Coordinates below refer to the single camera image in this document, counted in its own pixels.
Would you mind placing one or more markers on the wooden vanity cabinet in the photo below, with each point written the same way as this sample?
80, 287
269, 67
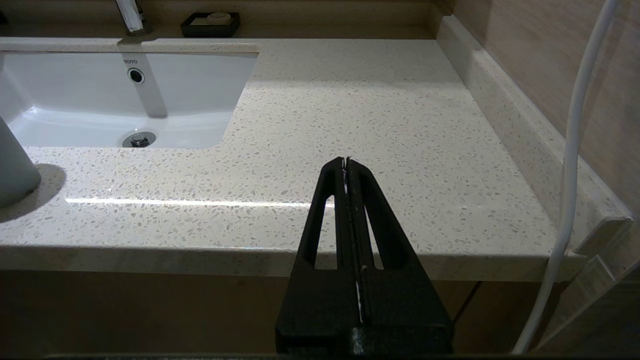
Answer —
150, 310

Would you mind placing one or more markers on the round beige soap bar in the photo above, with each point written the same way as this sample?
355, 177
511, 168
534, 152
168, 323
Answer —
215, 19

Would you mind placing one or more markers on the chrome faucet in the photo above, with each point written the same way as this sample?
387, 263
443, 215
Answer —
130, 16

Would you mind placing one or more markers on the grey cup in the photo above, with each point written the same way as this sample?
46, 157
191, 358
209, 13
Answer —
14, 172

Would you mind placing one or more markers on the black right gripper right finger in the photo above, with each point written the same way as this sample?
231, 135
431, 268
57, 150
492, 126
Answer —
400, 310

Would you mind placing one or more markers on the white ceramic sink basin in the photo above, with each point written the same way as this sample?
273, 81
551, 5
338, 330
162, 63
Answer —
75, 107

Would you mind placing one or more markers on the chrome sink drain stopper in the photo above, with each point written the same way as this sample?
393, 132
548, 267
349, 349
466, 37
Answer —
139, 139

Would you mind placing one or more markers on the black soap dish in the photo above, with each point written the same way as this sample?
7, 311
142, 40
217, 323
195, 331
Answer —
210, 31

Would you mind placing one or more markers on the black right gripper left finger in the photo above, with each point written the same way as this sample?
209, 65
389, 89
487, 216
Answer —
305, 310

